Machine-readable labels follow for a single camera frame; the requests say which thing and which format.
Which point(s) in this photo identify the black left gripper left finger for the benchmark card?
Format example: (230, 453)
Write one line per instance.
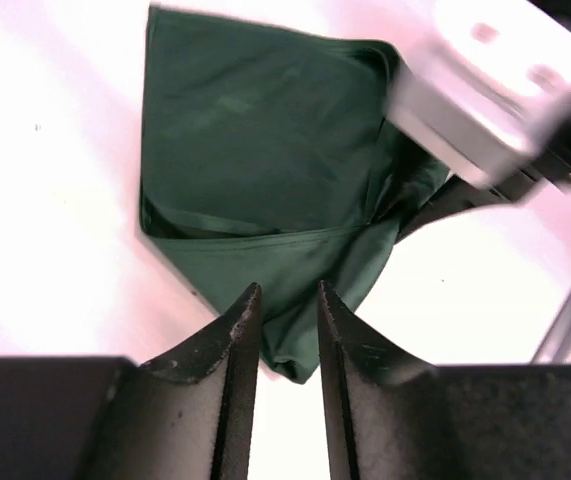
(185, 414)

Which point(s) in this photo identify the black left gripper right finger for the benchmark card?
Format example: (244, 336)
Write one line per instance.
(391, 415)

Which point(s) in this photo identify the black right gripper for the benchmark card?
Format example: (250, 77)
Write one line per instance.
(540, 170)

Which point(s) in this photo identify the dark green cloth napkin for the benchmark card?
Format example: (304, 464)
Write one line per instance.
(266, 158)

